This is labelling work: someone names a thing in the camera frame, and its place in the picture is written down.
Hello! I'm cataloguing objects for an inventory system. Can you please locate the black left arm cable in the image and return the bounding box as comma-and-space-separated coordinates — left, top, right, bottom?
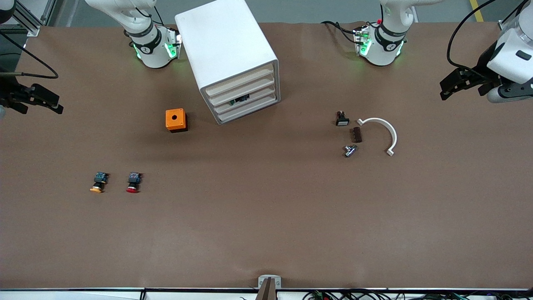
447, 0, 533, 70

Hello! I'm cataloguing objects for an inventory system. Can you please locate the yellow push button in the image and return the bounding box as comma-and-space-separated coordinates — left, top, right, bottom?
90, 172, 109, 193

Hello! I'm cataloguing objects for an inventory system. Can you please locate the red push button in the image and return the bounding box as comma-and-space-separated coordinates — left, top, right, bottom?
126, 172, 142, 193

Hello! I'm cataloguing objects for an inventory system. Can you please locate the grey table clamp bracket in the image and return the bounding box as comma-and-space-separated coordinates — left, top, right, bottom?
258, 275, 282, 300

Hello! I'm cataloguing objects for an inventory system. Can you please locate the white curved plastic bracket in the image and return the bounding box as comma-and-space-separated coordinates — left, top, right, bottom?
357, 117, 398, 157

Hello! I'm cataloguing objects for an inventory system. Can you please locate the black cable bundle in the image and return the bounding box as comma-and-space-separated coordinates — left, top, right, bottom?
303, 289, 533, 300

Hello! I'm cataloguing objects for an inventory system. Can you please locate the orange button enclosure box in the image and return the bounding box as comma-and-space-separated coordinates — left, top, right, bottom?
165, 108, 188, 133

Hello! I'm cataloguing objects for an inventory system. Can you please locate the black arm base cable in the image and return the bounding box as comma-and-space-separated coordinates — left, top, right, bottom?
321, 20, 359, 45

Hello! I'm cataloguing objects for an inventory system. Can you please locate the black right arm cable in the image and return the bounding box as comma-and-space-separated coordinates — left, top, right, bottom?
0, 31, 59, 80

